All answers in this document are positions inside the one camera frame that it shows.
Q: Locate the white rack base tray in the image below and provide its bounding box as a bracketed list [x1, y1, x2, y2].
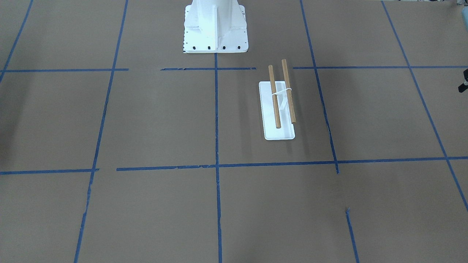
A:
[258, 81, 295, 141]

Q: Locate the upper wooden rack dowel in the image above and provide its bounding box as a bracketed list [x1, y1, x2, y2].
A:
[282, 59, 297, 124]

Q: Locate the wooden rack dowel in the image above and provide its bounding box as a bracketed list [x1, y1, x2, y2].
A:
[268, 65, 281, 129]
[282, 59, 297, 124]

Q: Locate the lower wooden rack dowel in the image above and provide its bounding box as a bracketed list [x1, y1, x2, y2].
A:
[268, 65, 281, 129]

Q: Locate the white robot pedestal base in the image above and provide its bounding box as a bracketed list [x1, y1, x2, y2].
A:
[183, 0, 249, 53]

